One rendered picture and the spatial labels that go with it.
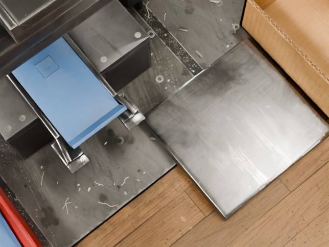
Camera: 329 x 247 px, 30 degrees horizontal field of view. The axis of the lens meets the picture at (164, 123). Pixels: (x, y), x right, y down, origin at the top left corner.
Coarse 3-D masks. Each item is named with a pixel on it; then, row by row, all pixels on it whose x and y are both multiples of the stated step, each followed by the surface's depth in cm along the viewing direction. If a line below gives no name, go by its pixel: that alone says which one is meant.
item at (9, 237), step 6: (0, 222) 72; (0, 228) 71; (0, 234) 71; (6, 234) 71; (0, 240) 71; (6, 240) 71; (12, 240) 71; (0, 246) 71; (6, 246) 71; (12, 246) 71
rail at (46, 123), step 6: (12, 78) 69; (18, 84) 68; (18, 90) 68; (24, 96) 68; (30, 102) 68; (36, 108) 67; (36, 114) 67; (42, 114) 67; (42, 120) 67; (48, 126) 67; (54, 132) 67; (54, 138) 68
